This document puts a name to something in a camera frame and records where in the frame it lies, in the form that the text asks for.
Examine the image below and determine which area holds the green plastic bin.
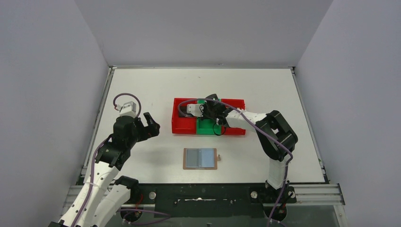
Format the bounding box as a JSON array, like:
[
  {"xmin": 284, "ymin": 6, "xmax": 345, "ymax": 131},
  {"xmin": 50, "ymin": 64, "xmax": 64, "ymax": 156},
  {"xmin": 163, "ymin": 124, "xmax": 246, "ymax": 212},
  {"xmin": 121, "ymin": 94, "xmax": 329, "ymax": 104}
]
[{"xmin": 196, "ymin": 100, "xmax": 222, "ymax": 136}]

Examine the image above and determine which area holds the red bin with gold cards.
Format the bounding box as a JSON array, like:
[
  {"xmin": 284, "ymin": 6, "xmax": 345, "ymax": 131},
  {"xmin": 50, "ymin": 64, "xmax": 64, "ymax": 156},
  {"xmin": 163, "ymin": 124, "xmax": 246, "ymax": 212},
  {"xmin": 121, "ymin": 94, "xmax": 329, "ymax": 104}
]
[{"xmin": 220, "ymin": 98, "xmax": 246, "ymax": 136}]

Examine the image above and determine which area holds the red bin with black card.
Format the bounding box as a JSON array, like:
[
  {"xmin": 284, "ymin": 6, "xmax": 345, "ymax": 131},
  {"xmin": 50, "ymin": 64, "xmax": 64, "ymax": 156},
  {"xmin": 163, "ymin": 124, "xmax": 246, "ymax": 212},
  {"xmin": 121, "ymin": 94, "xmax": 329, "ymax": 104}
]
[{"xmin": 171, "ymin": 97, "xmax": 197, "ymax": 135}]

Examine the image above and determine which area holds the tan leather card holder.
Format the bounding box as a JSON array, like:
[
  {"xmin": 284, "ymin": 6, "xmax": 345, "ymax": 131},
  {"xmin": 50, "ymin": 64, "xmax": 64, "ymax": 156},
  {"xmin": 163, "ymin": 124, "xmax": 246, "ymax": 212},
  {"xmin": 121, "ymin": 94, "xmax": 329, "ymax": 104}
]
[{"xmin": 183, "ymin": 148, "xmax": 219, "ymax": 170}]

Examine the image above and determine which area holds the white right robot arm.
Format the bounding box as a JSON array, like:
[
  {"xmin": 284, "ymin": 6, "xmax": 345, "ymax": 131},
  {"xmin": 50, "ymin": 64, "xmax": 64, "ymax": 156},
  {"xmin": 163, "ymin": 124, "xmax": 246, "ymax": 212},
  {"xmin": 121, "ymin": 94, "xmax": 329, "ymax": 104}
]
[{"xmin": 186, "ymin": 94, "xmax": 298, "ymax": 189}]

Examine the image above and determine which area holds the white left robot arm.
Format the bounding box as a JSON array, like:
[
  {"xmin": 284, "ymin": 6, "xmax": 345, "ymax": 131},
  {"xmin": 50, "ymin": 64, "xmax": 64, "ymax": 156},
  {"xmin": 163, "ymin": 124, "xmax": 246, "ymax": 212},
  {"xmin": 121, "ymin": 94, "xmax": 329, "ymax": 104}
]
[{"xmin": 49, "ymin": 112, "xmax": 160, "ymax": 227}]

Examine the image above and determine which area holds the black card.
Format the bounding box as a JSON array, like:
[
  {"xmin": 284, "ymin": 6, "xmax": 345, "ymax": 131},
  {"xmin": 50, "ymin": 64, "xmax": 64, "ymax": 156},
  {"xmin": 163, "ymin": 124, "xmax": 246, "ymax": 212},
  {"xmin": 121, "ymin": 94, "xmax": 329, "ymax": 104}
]
[{"xmin": 178, "ymin": 111, "xmax": 188, "ymax": 118}]

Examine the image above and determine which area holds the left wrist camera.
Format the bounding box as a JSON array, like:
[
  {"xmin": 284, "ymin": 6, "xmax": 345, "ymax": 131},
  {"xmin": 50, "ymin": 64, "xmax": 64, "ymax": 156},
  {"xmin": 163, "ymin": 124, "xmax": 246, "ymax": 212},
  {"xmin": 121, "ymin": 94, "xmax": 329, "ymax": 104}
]
[{"xmin": 117, "ymin": 101, "xmax": 138, "ymax": 118}]

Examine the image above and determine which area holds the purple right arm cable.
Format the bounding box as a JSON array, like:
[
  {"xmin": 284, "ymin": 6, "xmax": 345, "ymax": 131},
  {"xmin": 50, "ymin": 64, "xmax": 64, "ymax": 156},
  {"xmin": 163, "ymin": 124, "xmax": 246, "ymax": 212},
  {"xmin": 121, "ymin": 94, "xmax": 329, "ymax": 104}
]
[{"xmin": 177, "ymin": 98, "xmax": 294, "ymax": 227}]

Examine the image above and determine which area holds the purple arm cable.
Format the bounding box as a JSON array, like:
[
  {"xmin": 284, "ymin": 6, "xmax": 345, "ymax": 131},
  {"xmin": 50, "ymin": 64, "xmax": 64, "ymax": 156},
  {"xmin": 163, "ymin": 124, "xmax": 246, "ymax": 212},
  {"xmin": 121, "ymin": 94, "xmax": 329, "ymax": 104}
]
[
  {"xmin": 177, "ymin": 98, "xmax": 294, "ymax": 227},
  {"xmin": 69, "ymin": 93, "xmax": 172, "ymax": 227}
]

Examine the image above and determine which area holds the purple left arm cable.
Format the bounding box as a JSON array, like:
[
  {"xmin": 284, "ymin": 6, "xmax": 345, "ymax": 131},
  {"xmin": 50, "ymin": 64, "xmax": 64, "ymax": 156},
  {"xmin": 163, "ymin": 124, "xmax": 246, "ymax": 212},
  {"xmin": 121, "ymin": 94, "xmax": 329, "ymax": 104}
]
[{"xmin": 69, "ymin": 93, "xmax": 172, "ymax": 227}]

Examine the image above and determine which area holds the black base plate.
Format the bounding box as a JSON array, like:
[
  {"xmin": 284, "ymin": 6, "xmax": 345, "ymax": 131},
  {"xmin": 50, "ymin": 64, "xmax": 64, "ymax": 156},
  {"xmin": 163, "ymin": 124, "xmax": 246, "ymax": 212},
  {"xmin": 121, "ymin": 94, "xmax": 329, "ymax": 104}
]
[{"xmin": 123, "ymin": 183, "xmax": 296, "ymax": 218}]

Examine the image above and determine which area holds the aluminium frame rail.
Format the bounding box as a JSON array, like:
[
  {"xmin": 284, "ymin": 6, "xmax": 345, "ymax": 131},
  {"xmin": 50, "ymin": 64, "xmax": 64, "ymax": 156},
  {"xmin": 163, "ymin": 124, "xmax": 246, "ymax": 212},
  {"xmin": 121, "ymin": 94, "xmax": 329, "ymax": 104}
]
[{"xmin": 62, "ymin": 184, "xmax": 345, "ymax": 208}]

